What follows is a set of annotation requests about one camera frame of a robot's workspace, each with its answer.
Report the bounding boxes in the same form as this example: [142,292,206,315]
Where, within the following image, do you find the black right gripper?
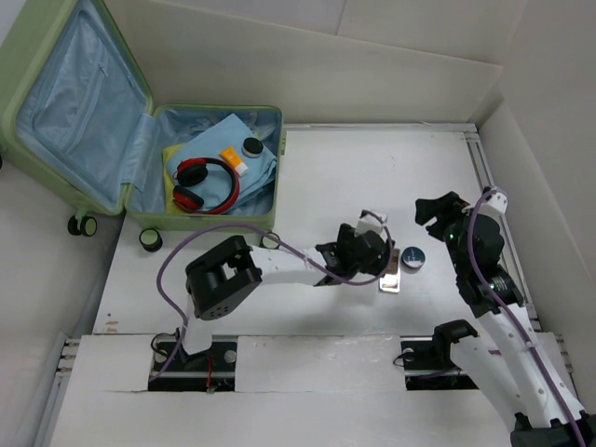
[415,191,477,275]

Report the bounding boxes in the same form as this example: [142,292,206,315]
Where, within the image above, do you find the eyeshadow palette with mirror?
[379,248,401,293]

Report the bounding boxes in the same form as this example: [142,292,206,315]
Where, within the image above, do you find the blue round tin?
[400,246,427,273]

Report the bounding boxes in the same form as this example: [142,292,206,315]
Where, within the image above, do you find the black round jar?
[241,137,264,158]

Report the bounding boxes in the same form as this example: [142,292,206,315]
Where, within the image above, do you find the light blue garment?
[166,113,279,215]

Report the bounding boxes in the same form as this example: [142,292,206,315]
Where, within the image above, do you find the orange white sunscreen tube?
[220,146,248,176]

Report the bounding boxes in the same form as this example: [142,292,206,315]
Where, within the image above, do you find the red black headphones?
[173,157,240,215]

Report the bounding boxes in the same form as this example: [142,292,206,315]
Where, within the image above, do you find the yellow garment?
[162,144,199,215]

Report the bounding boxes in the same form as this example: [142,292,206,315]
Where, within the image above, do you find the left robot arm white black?
[175,223,394,370]

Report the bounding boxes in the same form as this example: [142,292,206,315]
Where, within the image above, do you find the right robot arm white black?
[414,187,595,446]

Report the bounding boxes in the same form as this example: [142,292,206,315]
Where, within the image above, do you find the green suitcase blue lining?
[1,1,285,237]

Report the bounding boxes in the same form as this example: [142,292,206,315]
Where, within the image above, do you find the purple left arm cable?
[151,211,396,381]

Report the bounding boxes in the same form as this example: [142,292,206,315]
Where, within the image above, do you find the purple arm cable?
[409,185,588,447]
[151,211,396,381]

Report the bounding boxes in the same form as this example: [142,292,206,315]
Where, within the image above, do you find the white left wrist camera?
[355,210,387,235]

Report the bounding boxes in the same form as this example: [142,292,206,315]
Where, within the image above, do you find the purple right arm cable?
[409,185,588,447]

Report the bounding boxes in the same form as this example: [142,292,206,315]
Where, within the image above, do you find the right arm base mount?
[393,337,477,391]

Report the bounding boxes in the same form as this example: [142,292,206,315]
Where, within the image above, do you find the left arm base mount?
[147,337,237,394]

